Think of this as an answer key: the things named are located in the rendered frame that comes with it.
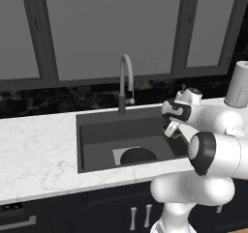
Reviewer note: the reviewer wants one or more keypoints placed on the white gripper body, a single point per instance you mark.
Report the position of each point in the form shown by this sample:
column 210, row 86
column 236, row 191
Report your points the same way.
column 171, row 129

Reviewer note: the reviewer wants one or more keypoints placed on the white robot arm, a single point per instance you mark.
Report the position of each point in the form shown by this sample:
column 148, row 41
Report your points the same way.
column 213, row 153

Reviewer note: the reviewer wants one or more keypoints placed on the dark grey sink basin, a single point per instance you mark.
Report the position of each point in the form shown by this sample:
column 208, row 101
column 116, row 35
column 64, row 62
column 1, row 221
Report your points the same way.
column 106, row 137

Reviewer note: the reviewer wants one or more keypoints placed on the grey curved tap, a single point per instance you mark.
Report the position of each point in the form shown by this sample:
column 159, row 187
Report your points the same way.
column 122, row 82

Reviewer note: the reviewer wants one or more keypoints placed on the white paper towel roll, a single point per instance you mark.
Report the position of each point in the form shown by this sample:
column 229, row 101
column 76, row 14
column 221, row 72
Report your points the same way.
column 237, row 85

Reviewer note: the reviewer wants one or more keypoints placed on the dark cupboard door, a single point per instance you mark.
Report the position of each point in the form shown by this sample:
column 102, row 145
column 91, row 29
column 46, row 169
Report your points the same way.
column 223, row 217
column 152, row 217
column 109, row 211

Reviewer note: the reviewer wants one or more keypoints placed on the dark framed window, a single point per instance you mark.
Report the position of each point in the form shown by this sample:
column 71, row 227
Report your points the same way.
column 109, row 34

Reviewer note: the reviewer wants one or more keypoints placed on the black dishwasher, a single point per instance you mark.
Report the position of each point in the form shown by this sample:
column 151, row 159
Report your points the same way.
column 14, row 219

